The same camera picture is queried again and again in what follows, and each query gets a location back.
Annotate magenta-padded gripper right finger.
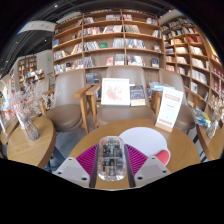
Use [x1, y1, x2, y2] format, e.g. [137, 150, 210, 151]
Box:
[123, 143, 172, 188]

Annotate round wooden side table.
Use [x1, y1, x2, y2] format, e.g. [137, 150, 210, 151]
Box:
[6, 116, 57, 170]
[196, 123, 224, 162]
[0, 116, 20, 146]

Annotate blue book stack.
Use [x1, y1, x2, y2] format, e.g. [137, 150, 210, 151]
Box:
[148, 81, 176, 93]

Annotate curved wooden bookshelf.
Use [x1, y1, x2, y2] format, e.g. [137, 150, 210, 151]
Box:
[159, 15, 224, 118]

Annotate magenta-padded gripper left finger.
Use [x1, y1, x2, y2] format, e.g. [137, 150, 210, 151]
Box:
[53, 143, 100, 189]

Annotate dark book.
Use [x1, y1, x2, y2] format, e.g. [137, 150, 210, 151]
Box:
[129, 84, 147, 107]

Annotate glass vase dried flowers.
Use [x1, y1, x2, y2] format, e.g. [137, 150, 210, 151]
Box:
[205, 94, 224, 140]

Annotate white sign wooden base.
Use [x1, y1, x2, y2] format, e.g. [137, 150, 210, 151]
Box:
[154, 86, 185, 133]

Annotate colourful book display rack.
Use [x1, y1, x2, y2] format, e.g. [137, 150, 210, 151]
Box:
[0, 89, 16, 121]

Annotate white framed floral picture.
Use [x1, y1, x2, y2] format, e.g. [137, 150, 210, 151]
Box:
[100, 77, 131, 107]

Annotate colourful magazine stack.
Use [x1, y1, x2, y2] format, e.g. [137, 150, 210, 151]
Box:
[191, 108, 212, 128]

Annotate wide wooden bookshelf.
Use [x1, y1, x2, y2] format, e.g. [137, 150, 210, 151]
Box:
[50, 9, 166, 76]

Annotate transparent computer mouse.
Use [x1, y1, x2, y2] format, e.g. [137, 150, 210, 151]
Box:
[97, 135, 128, 182]

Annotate distant wooden shelf unit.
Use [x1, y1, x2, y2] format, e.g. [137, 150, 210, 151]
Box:
[17, 54, 46, 91]

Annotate white mouse pad red rest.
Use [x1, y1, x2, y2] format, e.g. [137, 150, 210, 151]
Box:
[118, 126, 172, 167]

